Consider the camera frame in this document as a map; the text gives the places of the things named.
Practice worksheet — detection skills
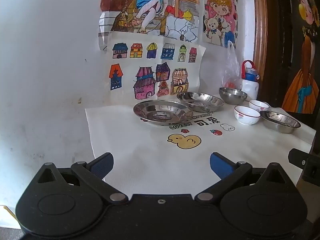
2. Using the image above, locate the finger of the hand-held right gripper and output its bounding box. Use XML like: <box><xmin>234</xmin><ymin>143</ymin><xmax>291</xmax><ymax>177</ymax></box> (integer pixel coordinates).
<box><xmin>288</xmin><ymin>148</ymin><xmax>320</xmax><ymax>167</ymax></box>

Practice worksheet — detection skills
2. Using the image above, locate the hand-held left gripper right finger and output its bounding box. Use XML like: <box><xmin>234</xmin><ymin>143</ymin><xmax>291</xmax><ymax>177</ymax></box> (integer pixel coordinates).
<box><xmin>194</xmin><ymin>152</ymin><xmax>286</xmax><ymax>203</ymax></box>

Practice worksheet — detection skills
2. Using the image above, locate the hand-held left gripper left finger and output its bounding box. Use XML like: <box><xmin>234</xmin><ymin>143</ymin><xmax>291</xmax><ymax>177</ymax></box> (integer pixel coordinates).
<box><xmin>37</xmin><ymin>152</ymin><xmax>127</xmax><ymax>204</ymax></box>

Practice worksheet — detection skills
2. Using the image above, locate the white ceramic bowl red rim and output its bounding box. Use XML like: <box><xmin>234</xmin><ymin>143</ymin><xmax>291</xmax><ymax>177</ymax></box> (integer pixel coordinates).
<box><xmin>234</xmin><ymin>105</ymin><xmax>261</xmax><ymax>126</ymax></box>
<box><xmin>249</xmin><ymin>99</ymin><xmax>270</xmax><ymax>112</ymax></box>

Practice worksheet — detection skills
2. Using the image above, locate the stainless steel plate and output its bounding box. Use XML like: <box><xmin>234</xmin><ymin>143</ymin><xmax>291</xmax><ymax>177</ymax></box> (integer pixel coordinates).
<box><xmin>133</xmin><ymin>100</ymin><xmax>194</xmax><ymax>126</ymax></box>
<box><xmin>176</xmin><ymin>92</ymin><xmax>225</xmax><ymax>113</ymax></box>

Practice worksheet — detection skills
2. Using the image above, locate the deep stainless steel bowl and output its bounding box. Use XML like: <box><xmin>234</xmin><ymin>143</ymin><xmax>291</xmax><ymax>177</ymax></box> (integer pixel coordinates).
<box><xmin>219</xmin><ymin>87</ymin><xmax>248</xmax><ymax>105</ymax></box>

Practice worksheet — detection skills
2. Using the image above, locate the shallow stainless steel bowl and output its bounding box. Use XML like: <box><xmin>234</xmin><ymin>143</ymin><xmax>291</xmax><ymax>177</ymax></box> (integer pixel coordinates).
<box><xmin>260</xmin><ymin>111</ymin><xmax>302</xmax><ymax>133</ymax></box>

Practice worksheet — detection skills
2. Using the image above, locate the white printed table cloth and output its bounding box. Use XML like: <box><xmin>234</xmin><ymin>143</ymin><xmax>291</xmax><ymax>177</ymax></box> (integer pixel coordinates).
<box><xmin>85</xmin><ymin>94</ymin><xmax>317</xmax><ymax>200</ymax></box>

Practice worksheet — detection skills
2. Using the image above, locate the orange dress figure painting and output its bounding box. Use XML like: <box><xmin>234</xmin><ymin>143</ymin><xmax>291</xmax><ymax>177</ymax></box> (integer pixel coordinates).
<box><xmin>281</xmin><ymin>0</ymin><xmax>320</xmax><ymax>114</ymax></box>

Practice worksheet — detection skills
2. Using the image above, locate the clear plastic bag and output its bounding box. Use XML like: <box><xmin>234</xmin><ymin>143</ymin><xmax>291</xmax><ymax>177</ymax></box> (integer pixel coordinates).
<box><xmin>221</xmin><ymin>41</ymin><xmax>243</xmax><ymax>90</ymax></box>

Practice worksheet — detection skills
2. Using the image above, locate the yellow edged object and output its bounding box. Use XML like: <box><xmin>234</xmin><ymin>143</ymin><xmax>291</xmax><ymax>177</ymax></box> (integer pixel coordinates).
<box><xmin>0</xmin><ymin>204</ymin><xmax>20</xmax><ymax>230</ymax></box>

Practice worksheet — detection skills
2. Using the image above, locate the colourful houses drawing paper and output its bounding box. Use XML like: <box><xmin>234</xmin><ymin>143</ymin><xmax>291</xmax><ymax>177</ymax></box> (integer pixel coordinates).
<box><xmin>104</xmin><ymin>31</ymin><xmax>207</xmax><ymax>105</ymax></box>

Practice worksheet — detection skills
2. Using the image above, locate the cartoon girl bear poster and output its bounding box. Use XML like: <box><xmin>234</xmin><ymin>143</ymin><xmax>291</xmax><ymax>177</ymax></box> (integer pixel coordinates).
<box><xmin>203</xmin><ymin>0</ymin><xmax>239</xmax><ymax>47</ymax></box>

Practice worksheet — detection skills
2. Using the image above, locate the coloured figure drawing paper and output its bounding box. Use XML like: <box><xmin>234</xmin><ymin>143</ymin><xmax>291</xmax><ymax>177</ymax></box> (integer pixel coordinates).
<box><xmin>97</xmin><ymin>0</ymin><xmax>204</xmax><ymax>50</ymax></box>

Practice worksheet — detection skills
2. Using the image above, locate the white water bottle red handle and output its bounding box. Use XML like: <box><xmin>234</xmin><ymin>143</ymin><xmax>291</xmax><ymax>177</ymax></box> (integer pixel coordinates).
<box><xmin>240</xmin><ymin>60</ymin><xmax>260</xmax><ymax>100</ymax></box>

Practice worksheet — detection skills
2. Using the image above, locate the brown wooden door frame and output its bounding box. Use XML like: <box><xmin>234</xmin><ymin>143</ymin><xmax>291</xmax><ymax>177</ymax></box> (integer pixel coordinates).
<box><xmin>251</xmin><ymin>0</ymin><xmax>269</xmax><ymax>95</ymax></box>

